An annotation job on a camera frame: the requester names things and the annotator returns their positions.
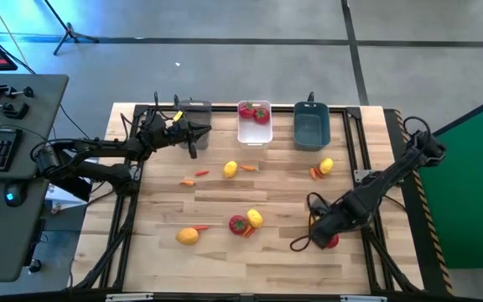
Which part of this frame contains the green floor mat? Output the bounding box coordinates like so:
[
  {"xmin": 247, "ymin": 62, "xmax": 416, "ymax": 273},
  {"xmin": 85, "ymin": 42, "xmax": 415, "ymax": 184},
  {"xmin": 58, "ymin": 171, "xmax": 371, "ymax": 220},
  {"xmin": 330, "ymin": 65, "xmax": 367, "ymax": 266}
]
[{"xmin": 417, "ymin": 90, "xmax": 483, "ymax": 269}]

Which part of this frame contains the silver hinge plate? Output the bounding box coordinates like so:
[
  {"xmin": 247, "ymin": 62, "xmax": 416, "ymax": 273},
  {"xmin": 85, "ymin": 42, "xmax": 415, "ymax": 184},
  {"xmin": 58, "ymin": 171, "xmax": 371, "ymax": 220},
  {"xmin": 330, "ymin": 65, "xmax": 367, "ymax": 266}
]
[
  {"xmin": 340, "ymin": 294, "xmax": 388, "ymax": 302},
  {"xmin": 105, "ymin": 292, "xmax": 154, "ymax": 302}
]

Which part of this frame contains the black computer mouse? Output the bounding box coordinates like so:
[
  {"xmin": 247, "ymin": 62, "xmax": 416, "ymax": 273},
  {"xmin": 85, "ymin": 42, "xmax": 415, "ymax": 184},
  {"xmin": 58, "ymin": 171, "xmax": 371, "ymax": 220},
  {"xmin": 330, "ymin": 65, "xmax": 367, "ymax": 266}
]
[{"xmin": 3, "ymin": 180, "xmax": 28, "ymax": 208}]

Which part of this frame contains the translucent grey plastic basket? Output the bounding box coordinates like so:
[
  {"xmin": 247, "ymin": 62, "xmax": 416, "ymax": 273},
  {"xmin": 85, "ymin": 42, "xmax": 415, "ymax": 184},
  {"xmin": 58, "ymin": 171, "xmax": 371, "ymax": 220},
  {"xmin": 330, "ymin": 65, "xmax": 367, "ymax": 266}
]
[{"xmin": 178, "ymin": 99, "xmax": 213, "ymax": 151}]

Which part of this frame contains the black hazard-striped edge strip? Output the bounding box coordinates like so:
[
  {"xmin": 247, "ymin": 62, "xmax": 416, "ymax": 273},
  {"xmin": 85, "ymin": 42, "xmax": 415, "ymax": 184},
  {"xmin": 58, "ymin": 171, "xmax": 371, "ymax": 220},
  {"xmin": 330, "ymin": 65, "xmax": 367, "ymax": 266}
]
[{"xmin": 382, "ymin": 107, "xmax": 456, "ymax": 297}]

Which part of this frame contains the blue plastic basket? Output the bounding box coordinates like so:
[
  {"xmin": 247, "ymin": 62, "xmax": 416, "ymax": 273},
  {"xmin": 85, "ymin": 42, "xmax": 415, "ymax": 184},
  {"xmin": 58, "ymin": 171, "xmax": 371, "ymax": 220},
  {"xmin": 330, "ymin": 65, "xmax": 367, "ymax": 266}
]
[{"xmin": 293, "ymin": 101, "xmax": 332, "ymax": 152}]

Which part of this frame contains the white plastic basket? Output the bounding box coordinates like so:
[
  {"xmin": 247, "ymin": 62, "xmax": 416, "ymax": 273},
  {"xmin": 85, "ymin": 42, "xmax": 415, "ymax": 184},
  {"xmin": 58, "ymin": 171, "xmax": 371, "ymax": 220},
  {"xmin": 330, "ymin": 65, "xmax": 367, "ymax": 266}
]
[{"xmin": 236, "ymin": 100, "xmax": 273, "ymax": 150}]

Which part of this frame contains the white paper box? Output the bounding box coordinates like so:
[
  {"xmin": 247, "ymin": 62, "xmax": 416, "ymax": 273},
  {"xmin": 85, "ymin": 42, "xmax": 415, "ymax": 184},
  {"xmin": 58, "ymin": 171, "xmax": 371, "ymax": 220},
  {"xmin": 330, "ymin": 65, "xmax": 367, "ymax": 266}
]
[{"xmin": 44, "ymin": 180, "xmax": 96, "ymax": 211}]

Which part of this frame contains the black aluminium table frame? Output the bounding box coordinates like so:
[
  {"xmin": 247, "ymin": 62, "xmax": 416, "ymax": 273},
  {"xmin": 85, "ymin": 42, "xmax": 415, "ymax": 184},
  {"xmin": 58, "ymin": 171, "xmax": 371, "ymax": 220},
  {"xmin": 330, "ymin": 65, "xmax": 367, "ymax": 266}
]
[{"xmin": 71, "ymin": 102, "xmax": 425, "ymax": 294}]

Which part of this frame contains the black tripod stand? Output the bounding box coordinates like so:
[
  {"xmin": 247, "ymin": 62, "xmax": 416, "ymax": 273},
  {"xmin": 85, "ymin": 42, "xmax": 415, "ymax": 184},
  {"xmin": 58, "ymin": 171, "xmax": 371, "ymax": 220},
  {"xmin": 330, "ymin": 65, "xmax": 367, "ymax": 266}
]
[{"xmin": 42, "ymin": 0, "xmax": 100, "ymax": 56}]

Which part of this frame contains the black clamp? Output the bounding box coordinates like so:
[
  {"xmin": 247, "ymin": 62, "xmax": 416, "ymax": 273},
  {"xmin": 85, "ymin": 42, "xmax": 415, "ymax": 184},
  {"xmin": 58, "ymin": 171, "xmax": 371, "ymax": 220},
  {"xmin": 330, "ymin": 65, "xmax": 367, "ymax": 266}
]
[
  {"xmin": 0, "ymin": 81, "xmax": 35, "ymax": 100},
  {"xmin": 0, "ymin": 98, "xmax": 31, "ymax": 121}
]

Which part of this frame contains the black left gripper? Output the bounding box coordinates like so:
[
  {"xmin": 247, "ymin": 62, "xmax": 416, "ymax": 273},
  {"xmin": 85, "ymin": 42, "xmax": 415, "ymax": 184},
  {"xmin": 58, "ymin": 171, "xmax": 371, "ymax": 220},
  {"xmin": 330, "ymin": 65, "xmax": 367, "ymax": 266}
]
[{"xmin": 161, "ymin": 117, "xmax": 212, "ymax": 160}]

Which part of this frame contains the grey desk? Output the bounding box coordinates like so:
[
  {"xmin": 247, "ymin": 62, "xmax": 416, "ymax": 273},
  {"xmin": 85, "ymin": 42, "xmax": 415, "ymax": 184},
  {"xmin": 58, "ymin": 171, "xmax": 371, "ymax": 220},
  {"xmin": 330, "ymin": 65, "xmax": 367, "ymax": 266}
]
[{"xmin": 0, "ymin": 74, "xmax": 70, "ymax": 283}]

